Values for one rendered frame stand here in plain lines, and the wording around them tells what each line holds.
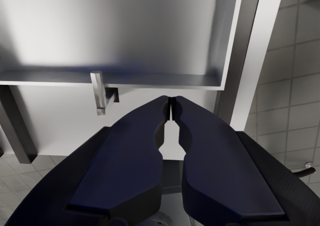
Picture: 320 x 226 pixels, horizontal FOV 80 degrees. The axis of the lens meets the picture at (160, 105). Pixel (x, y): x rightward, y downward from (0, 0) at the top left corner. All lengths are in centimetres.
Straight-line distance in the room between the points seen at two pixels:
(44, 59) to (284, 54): 121
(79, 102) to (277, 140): 149
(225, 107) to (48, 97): 23
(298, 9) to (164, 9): 109
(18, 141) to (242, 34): 31
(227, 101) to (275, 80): 112
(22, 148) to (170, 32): 26
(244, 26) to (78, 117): 23
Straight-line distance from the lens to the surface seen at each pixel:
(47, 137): 34
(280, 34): 126
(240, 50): 22
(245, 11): 21
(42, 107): 31
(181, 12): 22
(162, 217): 60
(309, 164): 190
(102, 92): 21
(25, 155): 35
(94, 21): 23
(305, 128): 165
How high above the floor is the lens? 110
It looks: 60 degrees down
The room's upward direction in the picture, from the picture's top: 175 degrees counter-clockwise
